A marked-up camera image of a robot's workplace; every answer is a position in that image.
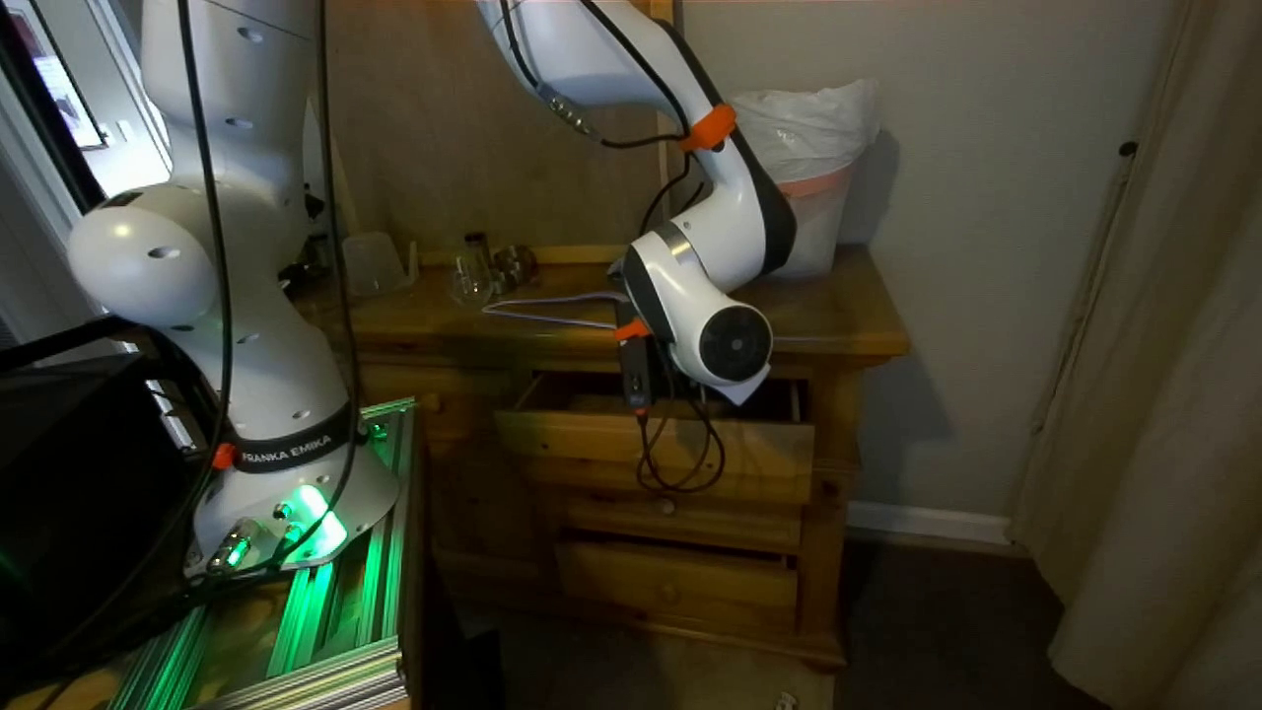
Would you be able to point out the black box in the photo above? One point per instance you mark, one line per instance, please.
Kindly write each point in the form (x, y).
(78, 488)

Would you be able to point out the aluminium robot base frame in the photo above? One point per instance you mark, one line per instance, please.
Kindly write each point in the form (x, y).
(330, 634)

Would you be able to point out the steel measuring cup, red inside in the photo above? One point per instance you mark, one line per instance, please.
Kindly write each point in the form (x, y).
(504, 266)

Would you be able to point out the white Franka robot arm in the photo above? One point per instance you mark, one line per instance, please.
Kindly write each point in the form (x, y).
(251, 358)

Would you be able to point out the white framed window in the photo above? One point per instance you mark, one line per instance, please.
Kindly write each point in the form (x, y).
(78, 79)

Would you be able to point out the wooden dresser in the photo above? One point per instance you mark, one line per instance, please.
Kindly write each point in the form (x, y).
(842, 321)

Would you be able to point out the steel measuring cup, green inside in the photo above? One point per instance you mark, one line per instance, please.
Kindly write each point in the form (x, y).
(525, 266)

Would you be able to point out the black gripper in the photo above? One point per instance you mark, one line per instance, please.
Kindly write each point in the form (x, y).
(636, 292)

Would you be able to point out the large steel measuring cup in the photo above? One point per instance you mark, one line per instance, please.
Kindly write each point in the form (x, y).
(377, 266)

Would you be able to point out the beige curtain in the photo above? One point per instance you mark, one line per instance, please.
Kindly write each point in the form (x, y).
(1156, 395)

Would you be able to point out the wooden dresser drawer, tall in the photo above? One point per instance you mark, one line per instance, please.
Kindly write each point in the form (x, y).
(675, 584)

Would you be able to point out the white bin with plastic liner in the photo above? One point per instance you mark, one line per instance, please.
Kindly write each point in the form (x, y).
(821, 170)

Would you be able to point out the wooden back panel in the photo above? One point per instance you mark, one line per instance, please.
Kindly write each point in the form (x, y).
(447, 119)

